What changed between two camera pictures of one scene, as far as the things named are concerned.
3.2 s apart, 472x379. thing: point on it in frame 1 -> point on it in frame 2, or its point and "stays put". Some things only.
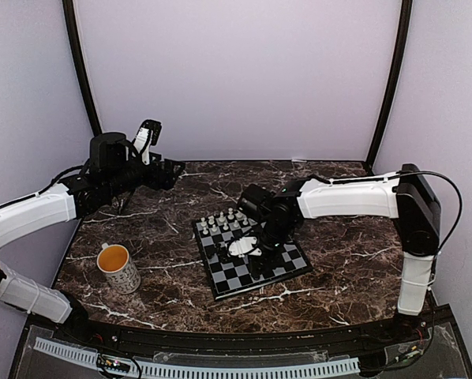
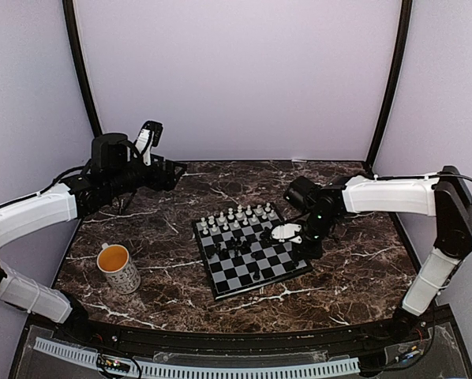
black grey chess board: (228, 275) stays put
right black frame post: (391, 83) stays put
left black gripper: (167, 179) stays put
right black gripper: (264, 264) -> (314, 252)
